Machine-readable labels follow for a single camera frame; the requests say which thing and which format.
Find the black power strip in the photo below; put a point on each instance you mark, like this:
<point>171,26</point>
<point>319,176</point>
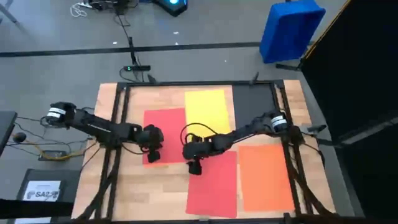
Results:
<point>136,68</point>

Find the black case white label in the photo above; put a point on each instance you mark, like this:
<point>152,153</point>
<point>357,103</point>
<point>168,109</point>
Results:
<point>68,186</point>

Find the black horizontal bar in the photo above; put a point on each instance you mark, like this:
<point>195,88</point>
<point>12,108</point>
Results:
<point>31,208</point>

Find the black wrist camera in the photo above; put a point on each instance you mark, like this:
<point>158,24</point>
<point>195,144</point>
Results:
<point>154,157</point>
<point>195,168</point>

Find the black round object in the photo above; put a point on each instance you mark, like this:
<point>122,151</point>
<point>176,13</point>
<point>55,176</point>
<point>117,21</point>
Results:
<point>19,137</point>

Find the black desk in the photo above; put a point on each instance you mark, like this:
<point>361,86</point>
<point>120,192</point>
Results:
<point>5,127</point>

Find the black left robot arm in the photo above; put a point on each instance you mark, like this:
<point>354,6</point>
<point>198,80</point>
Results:
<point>93,126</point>

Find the black partition panel yellow edge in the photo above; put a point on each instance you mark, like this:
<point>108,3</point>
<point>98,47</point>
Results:
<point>367,62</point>

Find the black device blue light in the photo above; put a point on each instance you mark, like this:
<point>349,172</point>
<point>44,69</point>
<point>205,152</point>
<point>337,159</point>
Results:
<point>172,7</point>

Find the orange paper sheet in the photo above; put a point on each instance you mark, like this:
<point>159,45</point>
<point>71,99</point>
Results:
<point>265,177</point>

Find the black paper sheet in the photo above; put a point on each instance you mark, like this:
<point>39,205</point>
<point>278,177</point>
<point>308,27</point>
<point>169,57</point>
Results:
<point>252,102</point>

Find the black electronics pile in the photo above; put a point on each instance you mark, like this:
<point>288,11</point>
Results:
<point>105,4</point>

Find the black metal table frame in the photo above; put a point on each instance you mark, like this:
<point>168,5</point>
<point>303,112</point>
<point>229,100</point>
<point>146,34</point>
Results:
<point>202,83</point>

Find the small black clamp mount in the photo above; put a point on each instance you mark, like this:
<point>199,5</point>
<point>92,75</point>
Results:
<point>315,128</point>

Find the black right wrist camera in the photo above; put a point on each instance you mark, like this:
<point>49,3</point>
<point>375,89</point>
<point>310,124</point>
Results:
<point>195,168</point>

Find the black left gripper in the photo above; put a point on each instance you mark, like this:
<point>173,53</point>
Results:
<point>150,138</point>

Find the yellow paper sheet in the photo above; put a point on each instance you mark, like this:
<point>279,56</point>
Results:
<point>206,109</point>

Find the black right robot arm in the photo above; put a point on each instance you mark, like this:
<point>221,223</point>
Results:
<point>242,133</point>

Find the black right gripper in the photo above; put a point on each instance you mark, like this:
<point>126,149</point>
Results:
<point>200,147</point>

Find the blue plastic bin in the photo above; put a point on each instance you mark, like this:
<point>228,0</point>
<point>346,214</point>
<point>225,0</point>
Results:
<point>289,31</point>

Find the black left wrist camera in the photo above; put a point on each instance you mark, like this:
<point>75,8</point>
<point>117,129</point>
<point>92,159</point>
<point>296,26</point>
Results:
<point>154,157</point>

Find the red paper sheet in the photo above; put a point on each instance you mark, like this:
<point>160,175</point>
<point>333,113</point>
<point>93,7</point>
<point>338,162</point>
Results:
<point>169,121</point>
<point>214,186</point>

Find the black floor outlet box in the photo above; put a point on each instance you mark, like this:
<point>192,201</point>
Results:
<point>53,155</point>

